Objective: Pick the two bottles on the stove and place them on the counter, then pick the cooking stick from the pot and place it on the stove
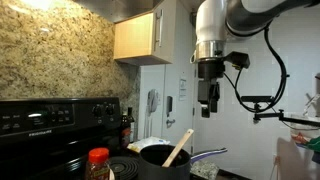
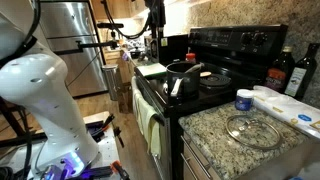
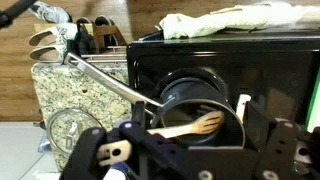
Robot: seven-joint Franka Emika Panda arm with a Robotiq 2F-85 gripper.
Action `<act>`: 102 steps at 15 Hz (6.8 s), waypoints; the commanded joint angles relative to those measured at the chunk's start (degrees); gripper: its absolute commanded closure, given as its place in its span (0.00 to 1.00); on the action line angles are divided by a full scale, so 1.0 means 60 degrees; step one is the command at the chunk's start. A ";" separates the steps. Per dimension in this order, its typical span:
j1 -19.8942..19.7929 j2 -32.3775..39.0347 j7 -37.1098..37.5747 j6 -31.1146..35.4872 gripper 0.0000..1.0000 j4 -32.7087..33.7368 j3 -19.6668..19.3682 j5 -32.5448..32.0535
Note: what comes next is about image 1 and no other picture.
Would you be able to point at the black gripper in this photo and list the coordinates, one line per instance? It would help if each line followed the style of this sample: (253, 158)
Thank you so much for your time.
(208, 90)

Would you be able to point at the light wooden stirring spatula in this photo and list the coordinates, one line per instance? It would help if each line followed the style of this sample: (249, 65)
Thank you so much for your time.
(178, 148)

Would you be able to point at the red capped chili flake bottle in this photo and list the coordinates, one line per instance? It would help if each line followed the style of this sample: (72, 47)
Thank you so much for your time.
(97, 165)

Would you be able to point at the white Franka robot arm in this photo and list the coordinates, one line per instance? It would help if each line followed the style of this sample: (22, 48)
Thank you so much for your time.
(210, 20)

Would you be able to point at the black cooking pot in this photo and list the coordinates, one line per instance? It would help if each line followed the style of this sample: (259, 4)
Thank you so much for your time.
(163, 171)

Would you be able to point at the black electric stove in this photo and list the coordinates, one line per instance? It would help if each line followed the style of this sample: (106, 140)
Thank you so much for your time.
(50, 140)

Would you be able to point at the white paper notice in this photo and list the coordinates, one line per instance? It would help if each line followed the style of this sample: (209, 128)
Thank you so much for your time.
(182, 89)

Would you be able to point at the dark door lock plate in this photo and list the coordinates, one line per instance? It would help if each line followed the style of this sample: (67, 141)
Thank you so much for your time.
(169, 105)

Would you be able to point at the white door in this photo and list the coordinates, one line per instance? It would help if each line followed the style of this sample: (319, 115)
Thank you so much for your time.
(176, 133)

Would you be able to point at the silver door lever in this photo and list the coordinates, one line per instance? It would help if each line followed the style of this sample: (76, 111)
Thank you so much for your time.
(170, 123)

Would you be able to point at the white plastic bag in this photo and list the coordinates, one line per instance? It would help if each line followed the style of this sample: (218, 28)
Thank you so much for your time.
(148, 143)

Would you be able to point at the dark olive oil bottle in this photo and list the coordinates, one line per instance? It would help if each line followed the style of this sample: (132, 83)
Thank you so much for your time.
(132, 125)

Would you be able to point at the dark bottle orange label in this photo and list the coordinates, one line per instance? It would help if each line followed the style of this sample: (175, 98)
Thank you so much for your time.
(125, 133)

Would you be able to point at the grey door closer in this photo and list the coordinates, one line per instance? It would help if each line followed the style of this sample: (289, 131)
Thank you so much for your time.
(193, 20)

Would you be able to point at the clear bowl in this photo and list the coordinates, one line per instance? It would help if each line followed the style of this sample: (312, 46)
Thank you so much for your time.
(305, 128)

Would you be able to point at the white panel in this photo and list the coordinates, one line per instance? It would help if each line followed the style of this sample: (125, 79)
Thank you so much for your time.
(293, 163)

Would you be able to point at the black coil burner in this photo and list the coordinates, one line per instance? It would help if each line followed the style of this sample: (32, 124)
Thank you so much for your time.
(125, 168)

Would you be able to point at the green object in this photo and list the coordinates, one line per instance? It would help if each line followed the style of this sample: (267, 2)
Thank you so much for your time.
(315, 144)

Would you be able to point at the steel range hood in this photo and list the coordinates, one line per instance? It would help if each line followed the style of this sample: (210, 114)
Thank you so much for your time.
(116, 10)

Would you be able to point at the black bar camera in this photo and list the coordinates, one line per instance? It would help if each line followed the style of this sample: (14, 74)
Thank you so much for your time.
(256, 99)

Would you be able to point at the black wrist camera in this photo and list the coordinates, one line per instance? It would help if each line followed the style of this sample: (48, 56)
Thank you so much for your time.
(237, 60)

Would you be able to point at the grey wall phone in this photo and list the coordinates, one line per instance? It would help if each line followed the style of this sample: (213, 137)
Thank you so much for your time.
(153, 100)

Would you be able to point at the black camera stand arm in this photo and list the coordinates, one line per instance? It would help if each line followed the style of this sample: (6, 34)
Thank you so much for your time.
(293, 118)

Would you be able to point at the light wooden wall cabinet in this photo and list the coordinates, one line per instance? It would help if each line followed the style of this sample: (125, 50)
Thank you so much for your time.
(133, 36)

